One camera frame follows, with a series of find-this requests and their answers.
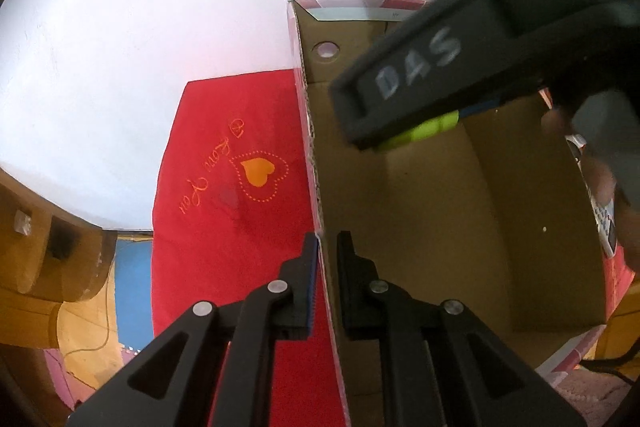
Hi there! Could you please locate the pink patterned cloth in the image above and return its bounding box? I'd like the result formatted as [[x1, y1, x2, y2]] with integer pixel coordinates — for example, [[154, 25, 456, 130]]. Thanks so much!
[[547, 364, 638, 427]]

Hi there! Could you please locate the pink mat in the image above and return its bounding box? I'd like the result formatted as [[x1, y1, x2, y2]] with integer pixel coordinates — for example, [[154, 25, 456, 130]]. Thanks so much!
[[44, 347, 98, 410]]

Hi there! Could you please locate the red embroidered cloth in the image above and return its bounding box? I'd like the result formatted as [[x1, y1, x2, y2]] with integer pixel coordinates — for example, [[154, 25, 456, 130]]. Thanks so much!
[[151, 69, 351, 427]]

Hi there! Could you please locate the wooden furniture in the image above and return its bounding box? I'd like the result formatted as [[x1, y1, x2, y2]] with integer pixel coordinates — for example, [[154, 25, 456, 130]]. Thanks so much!
[[0, 167, 126, 400]]

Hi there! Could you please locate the thin light cable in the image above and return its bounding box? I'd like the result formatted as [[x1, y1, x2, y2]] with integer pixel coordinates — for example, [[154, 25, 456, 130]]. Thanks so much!
[[64, 274, 120, 354]]

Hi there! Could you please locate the cardboard box with pink checks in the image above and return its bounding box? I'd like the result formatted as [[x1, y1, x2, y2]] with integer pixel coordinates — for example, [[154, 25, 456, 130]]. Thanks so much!
[[287, 0, 637, 427]]

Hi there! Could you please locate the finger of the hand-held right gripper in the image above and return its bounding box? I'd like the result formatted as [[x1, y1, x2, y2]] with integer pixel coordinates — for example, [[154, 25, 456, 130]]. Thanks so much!
[[329, 0, 546, 152]]

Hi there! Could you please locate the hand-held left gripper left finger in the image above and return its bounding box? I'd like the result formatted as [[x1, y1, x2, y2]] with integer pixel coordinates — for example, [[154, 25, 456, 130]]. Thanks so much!
[[65, 232, 321, 427]]

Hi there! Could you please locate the person's right hand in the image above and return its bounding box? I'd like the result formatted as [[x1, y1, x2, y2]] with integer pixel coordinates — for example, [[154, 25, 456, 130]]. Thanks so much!
[[541, 107, 619, 208]]

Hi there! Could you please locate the blue panel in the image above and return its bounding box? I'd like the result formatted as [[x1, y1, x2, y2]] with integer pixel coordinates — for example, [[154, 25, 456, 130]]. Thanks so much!
[[114, 237, 154, 355]]

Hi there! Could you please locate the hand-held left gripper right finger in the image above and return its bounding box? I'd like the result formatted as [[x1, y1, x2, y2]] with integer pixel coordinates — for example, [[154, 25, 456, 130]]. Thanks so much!
[[336, 230, 589, 427]]

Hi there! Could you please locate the black cable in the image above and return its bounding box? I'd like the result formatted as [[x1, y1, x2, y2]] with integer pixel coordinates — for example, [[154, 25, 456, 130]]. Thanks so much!
[[581, 353, 637, 384]]

